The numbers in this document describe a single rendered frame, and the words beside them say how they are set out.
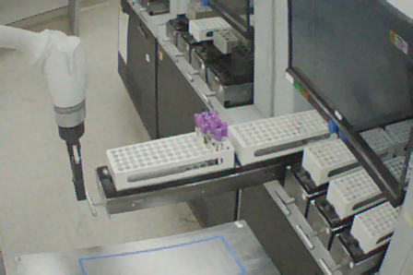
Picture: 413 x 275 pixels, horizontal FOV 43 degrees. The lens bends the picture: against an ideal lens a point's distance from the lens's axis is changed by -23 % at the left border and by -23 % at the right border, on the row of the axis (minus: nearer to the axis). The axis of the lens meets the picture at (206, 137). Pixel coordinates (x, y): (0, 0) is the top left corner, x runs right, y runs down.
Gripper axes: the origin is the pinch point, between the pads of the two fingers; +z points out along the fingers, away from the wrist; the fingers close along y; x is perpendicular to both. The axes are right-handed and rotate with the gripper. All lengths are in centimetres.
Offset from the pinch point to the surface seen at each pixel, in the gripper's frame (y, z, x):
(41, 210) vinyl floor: 92, 80, 15
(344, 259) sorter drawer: -47, 2, -52
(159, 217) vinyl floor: 75, 80, -42
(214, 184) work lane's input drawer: -6.9, 0.9, -33.5
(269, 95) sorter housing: 22, -2, -61
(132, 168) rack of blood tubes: -4.3, -6.3, -14.4
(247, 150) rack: -5.1, -5.3, -42.4
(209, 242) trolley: -29.6, -1.8, -23.7
